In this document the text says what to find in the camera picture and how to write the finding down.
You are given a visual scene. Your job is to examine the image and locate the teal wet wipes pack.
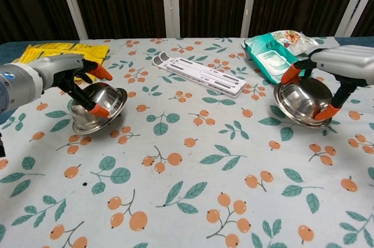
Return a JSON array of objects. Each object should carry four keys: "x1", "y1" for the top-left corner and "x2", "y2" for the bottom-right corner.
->
[{"x1": 243, "y1": 33, "x2": 310, "y2": 85}]

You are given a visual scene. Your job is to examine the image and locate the blue table cover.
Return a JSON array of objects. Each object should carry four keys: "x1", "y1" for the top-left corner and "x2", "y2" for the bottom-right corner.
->
[{"x1": 0, "y1": 36, "x2": 374, "y2": 126}]

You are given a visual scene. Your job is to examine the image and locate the dark folding screen white frame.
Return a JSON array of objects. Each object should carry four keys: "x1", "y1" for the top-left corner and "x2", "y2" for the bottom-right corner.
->
[{"x1": 0, "y1": 0, "x2": 374, "y2": 44}]

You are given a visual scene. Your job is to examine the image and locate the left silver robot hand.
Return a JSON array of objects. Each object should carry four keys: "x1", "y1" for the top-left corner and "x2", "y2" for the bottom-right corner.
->
[{"x1": 40, "y1": 56, "x2": 113, "y2": 119}]

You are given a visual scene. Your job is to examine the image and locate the white folding stand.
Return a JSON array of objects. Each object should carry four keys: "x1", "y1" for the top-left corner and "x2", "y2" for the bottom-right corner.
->
[{"x1": 151, "y1": 50, "x2": 247, "y2": 98}]

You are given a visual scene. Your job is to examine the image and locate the yellow snack bag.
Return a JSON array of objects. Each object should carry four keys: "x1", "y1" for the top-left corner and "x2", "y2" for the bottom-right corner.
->
[{"x1": 11, "y1": 42, "x2": 110, "y2": 82}]

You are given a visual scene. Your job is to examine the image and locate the stainless steel bowl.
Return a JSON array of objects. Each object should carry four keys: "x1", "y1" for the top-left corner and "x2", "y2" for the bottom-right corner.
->
[
  {"x1": 273, "y1": 77, "x2": 337, "y2": 129},
  {"x1": 70, "y1": 82, "x2": 129, "y2": 135}
]

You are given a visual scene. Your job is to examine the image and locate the fruit print tablecloth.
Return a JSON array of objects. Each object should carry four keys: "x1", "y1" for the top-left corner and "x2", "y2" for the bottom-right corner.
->
[{"x1": 0, "y1": 36, "x2": 374, "y2": 248}]

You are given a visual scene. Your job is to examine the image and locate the clear printed snack packet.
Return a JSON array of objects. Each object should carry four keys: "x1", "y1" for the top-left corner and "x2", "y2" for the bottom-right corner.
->
[{"x1": 270, "y1": 29, "x2": 319, "y2": 56}]

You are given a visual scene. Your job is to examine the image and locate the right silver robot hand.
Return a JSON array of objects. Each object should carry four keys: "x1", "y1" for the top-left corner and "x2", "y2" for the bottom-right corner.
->
[{"x1": 280, "y1": 45, "x2": 374, "y2": 122}]

